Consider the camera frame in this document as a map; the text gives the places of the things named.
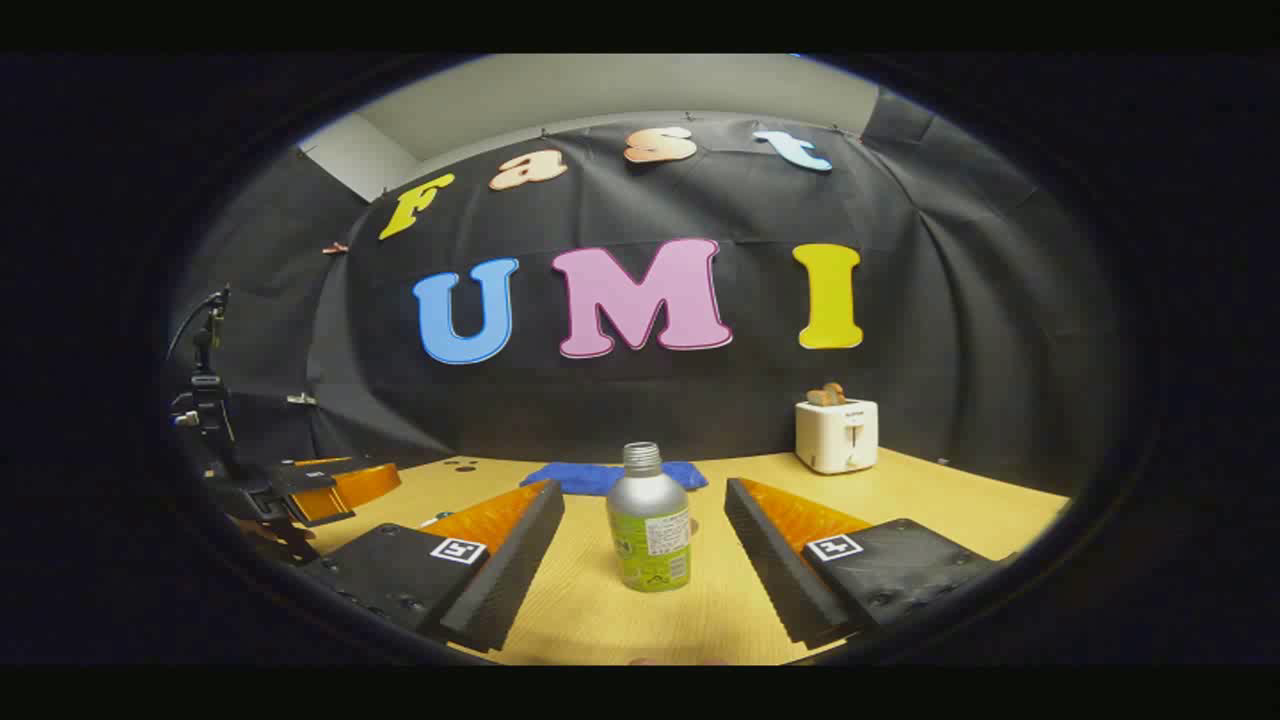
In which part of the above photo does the white toaster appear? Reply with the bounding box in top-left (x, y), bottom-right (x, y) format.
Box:
top-left (795, 398), bottom-right (880, 475)

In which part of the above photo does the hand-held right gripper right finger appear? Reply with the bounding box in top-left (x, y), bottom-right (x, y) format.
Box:
top-left (724, 477), bottom-right (1021, 649)

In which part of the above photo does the black backdrop cloth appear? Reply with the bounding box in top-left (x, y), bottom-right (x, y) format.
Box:
top-left (165, 85), bottom-right (1131, 501)

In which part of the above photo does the silver water bottle green label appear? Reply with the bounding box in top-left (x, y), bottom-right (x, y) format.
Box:
top-left (606, 441), bottom-right (693, 593)

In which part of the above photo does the blue cloth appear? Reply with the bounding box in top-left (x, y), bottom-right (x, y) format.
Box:
top-left (519, 460), bottom-right (709, 497)

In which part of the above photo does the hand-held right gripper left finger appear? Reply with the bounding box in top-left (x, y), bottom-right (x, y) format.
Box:
top-left (300, 478), bottom-right (566, 656)

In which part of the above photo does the black cable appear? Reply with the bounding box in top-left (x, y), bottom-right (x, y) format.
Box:
top-left (167, 288), bottom-right (231, 363)

